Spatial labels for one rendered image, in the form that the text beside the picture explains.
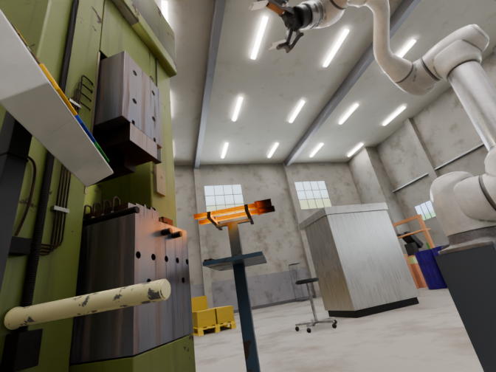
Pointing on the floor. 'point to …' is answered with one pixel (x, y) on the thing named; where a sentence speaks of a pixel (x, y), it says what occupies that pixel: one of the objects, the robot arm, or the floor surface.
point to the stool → (314, 308)
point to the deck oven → (359, 260)
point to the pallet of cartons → (210, 317)
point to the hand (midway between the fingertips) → (262, 26)
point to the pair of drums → (430, 268)
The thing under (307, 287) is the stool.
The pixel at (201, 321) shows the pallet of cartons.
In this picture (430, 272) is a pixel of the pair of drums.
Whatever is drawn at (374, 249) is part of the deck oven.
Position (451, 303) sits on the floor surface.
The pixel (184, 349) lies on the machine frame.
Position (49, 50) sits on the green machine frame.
